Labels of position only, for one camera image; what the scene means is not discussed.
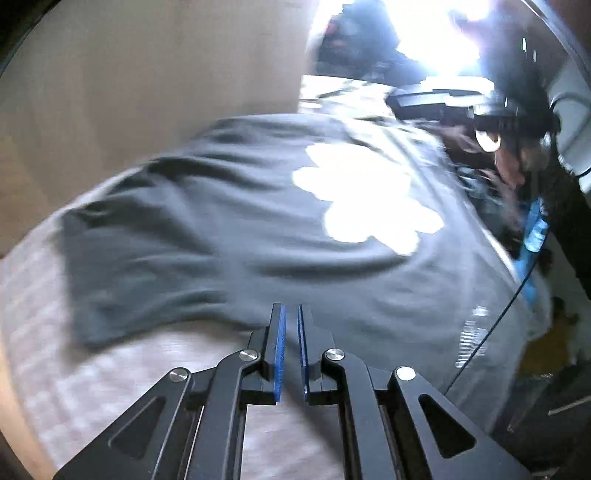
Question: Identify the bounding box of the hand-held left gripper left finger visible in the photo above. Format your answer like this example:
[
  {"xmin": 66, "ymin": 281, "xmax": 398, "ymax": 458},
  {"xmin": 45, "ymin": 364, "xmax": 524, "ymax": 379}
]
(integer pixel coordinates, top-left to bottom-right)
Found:
[{"xmin": 53, "ymin": 303, "xmax": 288, "ymax": 480}]

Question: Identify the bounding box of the black cable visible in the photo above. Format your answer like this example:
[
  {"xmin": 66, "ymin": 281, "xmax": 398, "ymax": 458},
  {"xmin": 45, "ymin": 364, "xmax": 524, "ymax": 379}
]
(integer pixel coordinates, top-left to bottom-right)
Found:
[{"xmin": 443, "ymin": 249, "xmax": 552, "ymax": 395}]

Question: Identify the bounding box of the yellow-brown cloth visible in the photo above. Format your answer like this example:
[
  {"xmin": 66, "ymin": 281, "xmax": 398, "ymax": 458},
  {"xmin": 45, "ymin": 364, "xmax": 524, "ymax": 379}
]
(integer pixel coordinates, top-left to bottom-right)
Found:
[{"xmin": 521, "ymin": 299, "xmax": 579, "ymax": 380}]

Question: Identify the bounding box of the blue lanyard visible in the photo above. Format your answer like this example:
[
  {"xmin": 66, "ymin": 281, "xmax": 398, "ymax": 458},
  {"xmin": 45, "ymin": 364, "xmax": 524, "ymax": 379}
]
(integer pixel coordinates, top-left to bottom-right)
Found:
[{"xmin": 519, "ymin": 198, "xmax": 551, "ymax": 306}]

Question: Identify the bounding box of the person's black jacket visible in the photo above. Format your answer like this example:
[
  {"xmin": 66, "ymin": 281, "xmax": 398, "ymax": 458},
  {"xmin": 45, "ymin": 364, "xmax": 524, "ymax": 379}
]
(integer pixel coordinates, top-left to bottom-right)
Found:
[{"xmin": 540, "ymin": 164, "xmax": 591, "ymax": 301}]

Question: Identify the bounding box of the checked blanket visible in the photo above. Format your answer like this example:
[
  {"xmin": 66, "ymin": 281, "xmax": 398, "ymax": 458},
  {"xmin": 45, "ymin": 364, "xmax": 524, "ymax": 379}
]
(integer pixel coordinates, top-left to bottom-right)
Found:
[{"xmin": 0, "ymin": 76, "xmax": 490, "ymax": 480}]

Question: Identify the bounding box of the grey daisy print shirt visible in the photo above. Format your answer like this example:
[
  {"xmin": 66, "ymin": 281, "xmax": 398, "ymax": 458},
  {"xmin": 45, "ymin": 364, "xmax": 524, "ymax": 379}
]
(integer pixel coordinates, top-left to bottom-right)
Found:
[{"xmin": 60, "ymin": 113, "xmax": 532, "ymax": 407}]

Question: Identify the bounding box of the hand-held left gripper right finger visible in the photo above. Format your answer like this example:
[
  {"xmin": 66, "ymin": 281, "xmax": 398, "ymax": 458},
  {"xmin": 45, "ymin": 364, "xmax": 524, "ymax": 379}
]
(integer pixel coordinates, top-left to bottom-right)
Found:
[{"xmin": 297, "ymin": 304, "xmax": 533, "ymax": 480}]

